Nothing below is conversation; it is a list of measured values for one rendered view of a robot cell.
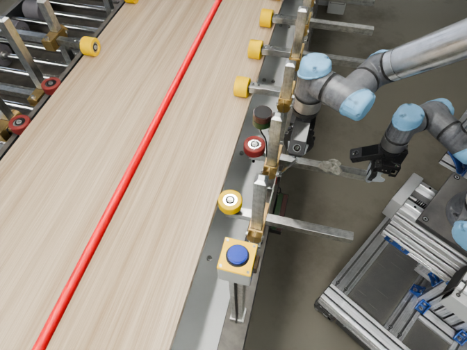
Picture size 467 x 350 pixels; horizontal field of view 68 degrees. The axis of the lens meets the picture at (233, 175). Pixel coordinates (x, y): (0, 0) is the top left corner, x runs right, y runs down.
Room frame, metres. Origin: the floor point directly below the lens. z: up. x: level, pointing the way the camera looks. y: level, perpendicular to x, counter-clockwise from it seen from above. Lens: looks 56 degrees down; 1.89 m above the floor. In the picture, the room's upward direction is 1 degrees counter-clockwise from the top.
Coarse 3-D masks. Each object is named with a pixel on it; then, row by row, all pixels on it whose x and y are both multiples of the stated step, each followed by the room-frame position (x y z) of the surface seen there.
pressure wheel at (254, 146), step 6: (252, 138) 0.84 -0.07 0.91; (258, 138) 0.83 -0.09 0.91; (246, 144) 0.81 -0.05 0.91; (252, 144) 0.81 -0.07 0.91; (258, 144) 0.81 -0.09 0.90; (264, 144) 0.80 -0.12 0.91; (246, 150) 0.79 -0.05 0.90; (252, 150) 0.78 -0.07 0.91; (258, 150) 0.78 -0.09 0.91; (264, 150) 0.79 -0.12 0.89; (252, 156) 0.77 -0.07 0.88; (258, 156) 0.77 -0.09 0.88
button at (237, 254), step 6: (234, 246) 0.28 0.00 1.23; (240, 246) 0.28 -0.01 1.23; (228, 252) 0.26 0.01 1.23; (234, 252) 0.26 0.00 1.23; (240, 252) 0.26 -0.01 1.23; (246, 252) 0.26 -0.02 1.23; (234, 258) 0.25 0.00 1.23; (240, 258) 0.25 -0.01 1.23; (246, 258) 0.25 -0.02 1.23; (234, 264) 0.24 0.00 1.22; (240, 264) 0.24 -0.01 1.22
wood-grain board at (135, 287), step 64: (192, 0) 1.81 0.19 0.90; (256, 0) 1.79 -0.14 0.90; (128, 64) 1.29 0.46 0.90; (192, 64) 1.28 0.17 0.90; (256, 64) 1.27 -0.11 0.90; (64, 128) 0.91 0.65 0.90; (128, 128) 0.90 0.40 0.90; (192, 128) 0.90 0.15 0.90; (0, 192) 0.63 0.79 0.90; (64, 192) 0.62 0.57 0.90; (128, 192) 0.62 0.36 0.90; (192, 192) 0.61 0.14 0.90; (0, 256) 0.40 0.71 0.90; (64, 256) 0.40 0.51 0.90; (128, 256) 0.39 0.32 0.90; (192, 256) 0.39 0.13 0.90; (0, 320) 0.22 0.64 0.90; (64, 320) 0.21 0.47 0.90; (128, 320) 0.21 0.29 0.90
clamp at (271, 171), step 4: (280, 144) 0.83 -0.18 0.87; (280, 148) 0.82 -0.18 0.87; (280, 152) 0.80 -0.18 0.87; (264, 164) 0.74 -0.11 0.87; (276, 164) 0.74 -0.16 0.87; (264, 168) 0.73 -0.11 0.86; (268, 168) 0.72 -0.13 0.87; (272, 168) 0.72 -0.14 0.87; (276, 168) 0.72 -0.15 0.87; (264, 172) 0.71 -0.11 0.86; (268, 172) 0.71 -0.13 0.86; (272, 172) 0.71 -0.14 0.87; (276, 172) 0.72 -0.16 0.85; (272, 176) 0.70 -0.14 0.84
